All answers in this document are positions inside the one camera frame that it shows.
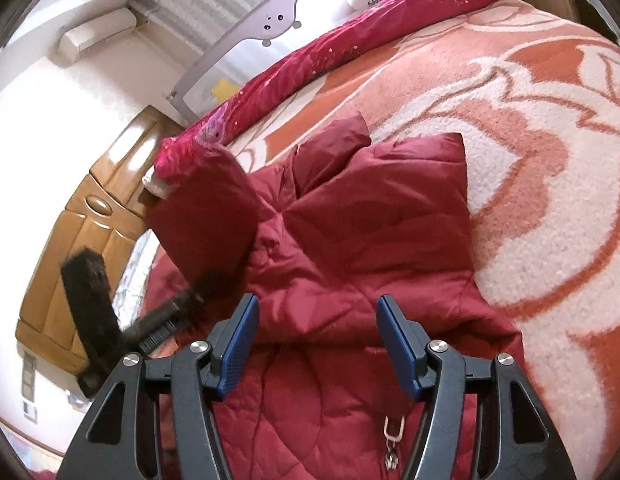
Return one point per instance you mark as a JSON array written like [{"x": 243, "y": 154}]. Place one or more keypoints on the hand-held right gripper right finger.
[{"x": 397, "y": 345}]

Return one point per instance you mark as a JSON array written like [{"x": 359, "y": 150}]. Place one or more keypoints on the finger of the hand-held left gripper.
[
  {"x": 172, "y": 302},
  {"x": 152, "y": 337}
]

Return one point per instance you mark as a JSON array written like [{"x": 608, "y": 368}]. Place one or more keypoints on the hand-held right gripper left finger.
[{"x": 237, "y": 350}]

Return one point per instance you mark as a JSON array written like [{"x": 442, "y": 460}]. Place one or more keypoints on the red padded jacket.
[{"x": 340, "y": 240}]

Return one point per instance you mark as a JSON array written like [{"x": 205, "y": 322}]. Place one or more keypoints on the grey patterned sheet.
[{"x": 135, "y": 270}]

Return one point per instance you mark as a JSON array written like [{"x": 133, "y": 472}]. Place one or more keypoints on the wooden headboard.
[{"x": 90, "y": 230}]

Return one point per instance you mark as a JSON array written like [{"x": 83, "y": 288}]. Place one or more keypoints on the white pillow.
[{"x": 157, "y": 186}]

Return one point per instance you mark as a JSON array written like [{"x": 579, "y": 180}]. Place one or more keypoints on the orange floral blanket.
[{"x": 539, "y": 160}]

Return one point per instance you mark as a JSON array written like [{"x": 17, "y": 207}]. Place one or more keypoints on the white air conditioner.
[{"x": 97, "y": 35}]

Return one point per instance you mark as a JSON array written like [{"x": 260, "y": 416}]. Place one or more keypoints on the red rolled quilt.
[{"x": 315, "y": 60}]

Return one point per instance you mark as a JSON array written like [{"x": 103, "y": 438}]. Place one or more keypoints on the wall switch panel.
[{"x": 29, "y": 385}]

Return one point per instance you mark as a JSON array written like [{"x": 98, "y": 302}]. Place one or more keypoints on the grey bed guard rail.
[{"x": 270, "y": 20}]

